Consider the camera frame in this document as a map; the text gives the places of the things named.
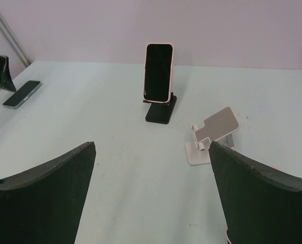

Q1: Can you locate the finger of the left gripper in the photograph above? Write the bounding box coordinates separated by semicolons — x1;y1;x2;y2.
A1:
0;55;16;92

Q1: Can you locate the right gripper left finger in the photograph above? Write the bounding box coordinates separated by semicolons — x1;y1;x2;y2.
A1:
0;142;96;243

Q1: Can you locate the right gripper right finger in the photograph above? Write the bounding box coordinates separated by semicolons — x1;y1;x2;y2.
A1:
208;141;302;243

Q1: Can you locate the blue phone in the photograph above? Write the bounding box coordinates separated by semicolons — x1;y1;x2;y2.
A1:
3;80;42;109

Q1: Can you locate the white phone stand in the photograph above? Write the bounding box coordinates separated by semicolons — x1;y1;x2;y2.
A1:
185;107;240;166

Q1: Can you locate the black phone stand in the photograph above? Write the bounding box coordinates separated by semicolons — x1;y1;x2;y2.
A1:
143;92;177;125

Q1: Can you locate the pink case phone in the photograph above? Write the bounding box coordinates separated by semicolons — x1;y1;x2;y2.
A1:
143;43;174;103

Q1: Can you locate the left aluminium corner post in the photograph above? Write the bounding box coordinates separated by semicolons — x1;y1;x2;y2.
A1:
0;12;33;67

